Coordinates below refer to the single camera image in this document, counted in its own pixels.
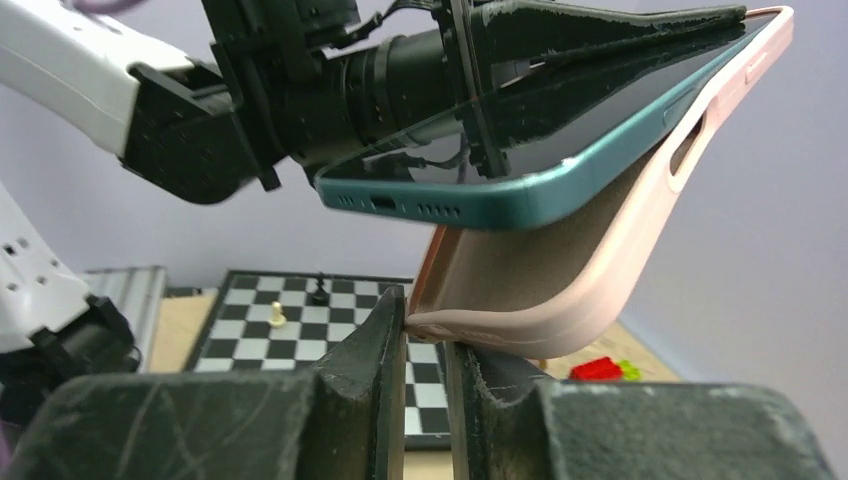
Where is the black chess bishop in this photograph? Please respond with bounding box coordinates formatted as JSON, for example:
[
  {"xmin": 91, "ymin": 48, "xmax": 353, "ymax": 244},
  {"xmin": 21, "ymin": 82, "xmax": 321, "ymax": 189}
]
[{"xmin": 308, "ymin": 272, "xmax": 331, "ymax": 307}]

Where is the white chess pawn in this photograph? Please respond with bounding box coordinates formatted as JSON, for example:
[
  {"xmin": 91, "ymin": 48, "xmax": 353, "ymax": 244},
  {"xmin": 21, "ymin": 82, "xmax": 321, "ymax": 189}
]
[{"xmin": 268, "ymin": 301, "xmax": 287, "ymax": 328}]

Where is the black white chessboard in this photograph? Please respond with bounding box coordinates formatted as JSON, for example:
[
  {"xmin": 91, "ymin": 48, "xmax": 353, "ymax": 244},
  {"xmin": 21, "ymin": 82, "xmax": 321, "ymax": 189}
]
[{"xmin": 184, "ymin": 270, "xmax": 450, "ymax": 451}]

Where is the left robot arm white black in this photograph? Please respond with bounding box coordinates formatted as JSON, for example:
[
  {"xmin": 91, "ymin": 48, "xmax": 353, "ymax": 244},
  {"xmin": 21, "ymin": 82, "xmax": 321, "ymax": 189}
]
[{"xmin": 1, "ymin": 1, "xmax": 745, "ymax": 205}]

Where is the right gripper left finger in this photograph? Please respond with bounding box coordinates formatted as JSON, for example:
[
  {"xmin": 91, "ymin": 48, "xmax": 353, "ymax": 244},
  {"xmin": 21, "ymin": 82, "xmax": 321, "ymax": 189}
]
[{"xmin": 6, "ymin": 286, "xmax": 406, "ymax": 480}]

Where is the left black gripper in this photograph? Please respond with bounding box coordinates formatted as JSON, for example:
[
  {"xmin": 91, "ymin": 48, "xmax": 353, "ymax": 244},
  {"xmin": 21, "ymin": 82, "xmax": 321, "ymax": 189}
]
[{"xmin": 437, "ymin": 1, "xmax": 747, "ymax": 179}]

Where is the pink phone case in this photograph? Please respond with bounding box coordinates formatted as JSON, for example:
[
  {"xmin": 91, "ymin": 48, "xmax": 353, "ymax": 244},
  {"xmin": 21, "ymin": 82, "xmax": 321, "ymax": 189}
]
[{"xmin": 405, "ymin": 6, "xmax": 794, "ymax": 360}]

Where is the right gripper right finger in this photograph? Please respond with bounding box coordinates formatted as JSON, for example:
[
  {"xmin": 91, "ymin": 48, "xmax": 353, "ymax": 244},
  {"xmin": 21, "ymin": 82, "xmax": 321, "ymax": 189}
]
[{"xmin": 445, "ymin": 344, "xmax": 833, "ymax": 480}]

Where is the colourful toy brick car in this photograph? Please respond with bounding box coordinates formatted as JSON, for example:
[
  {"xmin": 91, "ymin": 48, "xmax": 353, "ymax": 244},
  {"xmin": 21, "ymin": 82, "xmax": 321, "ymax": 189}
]
[{"xmin": 568, "ymin": 356, "xmax": 642, "ymax": 382}]

